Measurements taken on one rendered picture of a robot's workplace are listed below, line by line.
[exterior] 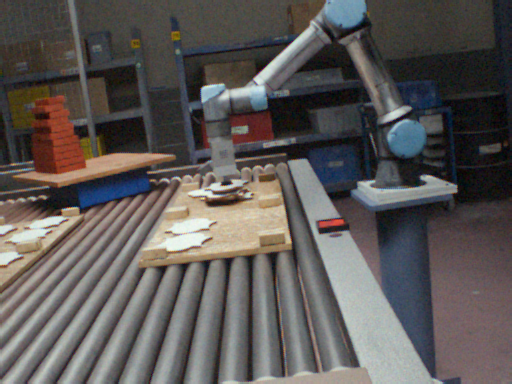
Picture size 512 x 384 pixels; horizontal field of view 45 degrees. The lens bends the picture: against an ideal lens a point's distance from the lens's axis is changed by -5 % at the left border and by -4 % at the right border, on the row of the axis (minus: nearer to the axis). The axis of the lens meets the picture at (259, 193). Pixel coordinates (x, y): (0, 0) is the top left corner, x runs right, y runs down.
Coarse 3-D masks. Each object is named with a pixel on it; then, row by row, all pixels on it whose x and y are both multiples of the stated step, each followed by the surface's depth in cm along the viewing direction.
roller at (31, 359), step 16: (160, 192) 245; (144, 208) 213; (128, 224) 190; (112, 256) 160; (96, 272) 145; (80, 288) 133; (64, 304) 124; (80, 304) 127; (64, 320) 117; (48, 336) 109; (32, 352) 102; (16, 368) 96; (32, 368) 98
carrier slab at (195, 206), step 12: (276, 180) 221; (180, 192) 222; (264, 192) 202; (276, 192) 200; (180, 204) 201; (192, 204) 199; (204, 204) 196; (216, 204) 194; (240, 204) 189; (252, 204) 187
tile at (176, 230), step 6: (186, 222) 171; (192, 222) 170; (198, 222) 170; (204, 222) 169; (210, 222) 168; (216, 222) 169; (174, 228) 166; (180, 228) 165; (186, 228) 165; (192, 228) 164; (198, 228) 163; (204, 228) 163; (174, 234) 162; (180, 234) 161
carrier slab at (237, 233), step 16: (256, 208) 181; (272, 208) 178; (224, 224) 167; (240, 224) 165; (256, 224) 163; (272, 224) 160; (160, 240) 159; (224, 240) 151; (240, 240) 149; (256, 240) 147; (288, 240) 144; (176, 256) 143; (192, 256) 142; (208, 256) 142; (224, 256) 142
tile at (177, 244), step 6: (186, 234) 158; (192, 234) 157; (198, 234) 157; (168, 240) 155; (174, 240) 154; (180, 240) 153; (186, 240) 152; (192, 240) 152; (198, 240) 151; (204, 240) 151; (210, 240) 153; (168, 246) 149; (174, 246) 148; (180, 246) 148; (186, 246) 147; (192, 246) 147; (198, 246) 147; (168, 252) 146; (174, 252) 145; (180, 252) 145
